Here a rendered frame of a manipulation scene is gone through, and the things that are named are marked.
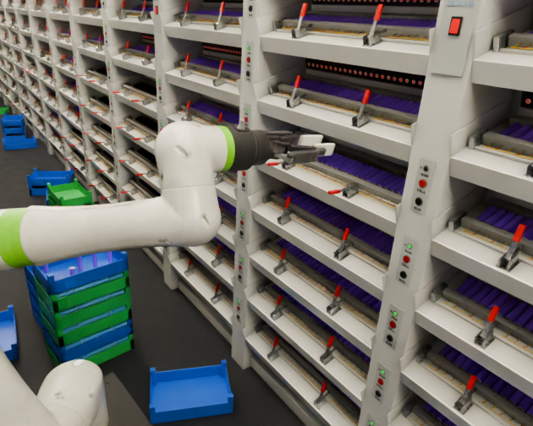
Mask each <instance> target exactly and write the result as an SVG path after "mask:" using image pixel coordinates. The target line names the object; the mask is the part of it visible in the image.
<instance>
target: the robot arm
mask: <svg viewBox="0 0 533 426"><path fill-rule="evenodd" d="M244 124H245V121H244V119H240V122H239V124H232V126H209V125H202V124H198V123H192V122H188V121H178V122H174V123H170V124H169V125H168V126H166V127H165V128H164V129H163V130H162V131H161V132H160V133H159V135H158V136H157V139H156V142H155V146H154V153H155V157H156V161H157V168H158V172H159V177H160V181H161V185H162V195H161V196H160V197H157V198H153V199H138V200H133V201H126V202H119V203H112V204H104V205H76V206H41V205H32V206H30V207H28V208H15V209H2V210H0V271H1V270H12V269H17V268H22V267H27V266H32V265H37V266H43V265H48V264H51V263H54V262H58V261H62V260H66V259H72V258H76V257H80V256H85V255H89V254H99V253H104V252H110V251H117V250H125V249H142V248H152V247H197V246H201V245H203V244H206V243H208V242H210V241H211V240H212V239H213V238H214V237H215V236H216V234H217V232H218V230H219V227H220V225H221V212H220V209H219V204H218V200H217V191H216V186H215V178H214V173H215V172H234V171H245V170H248V169H250V168H251V167H252V166H259V165H263V164H264V163H266V162H267V161H268V160H269V159H274V160H279V159H282V160H284V161H285V162H284V165H285V166H290V165H292V164H298V163H306V162H315V161H316V160H317V157H318V156H331V155H332V153H333V150H334V147H335V144H334V143H325V144H321V141H322V138H323V135H300V132H298V131H296V132H295V134H293V132H291V131H264V130H259V129H257V130H250V129H249V128H248V127H246V126H244ZM299 135H300V136H299ZM297 144H298V145H297ZM108 420H109V418H108V411H107V399H106V392H105V385H104V380H103V375H102V371H101V369H100V368H99V367H98V366H97V365H96V364H95V363H93V362H91V361H88V360H73V361H69V362H67V363H63V364H60V365H59V366H57V367H56V368H55V369H53V370H52V371H51V372H50V373H49V374H48V375H47V377H46V378H45V379H44V381H43V383H42V385H41V388H40V390H39V392H38V394H37V396H36V395H35V394H34V393H33V391H32V390H31V389H30V387H29V386H28V385H27V384H26V383H25V382H24V380H23V379H22V378H21V376H20V375H19V373H18V372H17V371H16V369H15V368H14V366H13V365H12V364H11V363H10V361H9V360H8V358H7V356H6V355H5V353H4V352H3V350H2V348H1V347H0V426H108Z"/></svg>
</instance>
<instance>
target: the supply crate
mask: <svg viewBox="0 0 533 426"><path fill-rule="evenodd" d="M96 256H97V264H98V266H97V267H94V266H93V262H92V254H89V255H85V256H82V263H83V270H82V271H79V270H78V263H77V257H76V258H72V259H66V260H62V261H58V262H54V263H51V264H48V269H49V272H47V273H44V271H43V266H37V265H32V269H33V273H34V274H35V275H36V277H37V278H38V280H39V281H40V282H41V284H42V285H43V286H44V287H45V288H46V289H47V291H48V292H49V293H50V294H51V296H52V295H55V294H58V293H60V292H65V291H68V290H70V289H73V288H75V287H79V286H82V285H85V284H87V283H90V282H93V281H97V280H100V279H102V278H105V277H108V276H112V275H115V274H118V273H120V272H123V271H126V270H128V269H129V265H128V255H127V252H126V251H123V252H120V251H118V250H117V251H112V257H113V262H112V263H108V261H107V252H104V253H99V254H96ZM70 267H74V268H75V274H74V275H70V271H69V268H70Z"/></svg>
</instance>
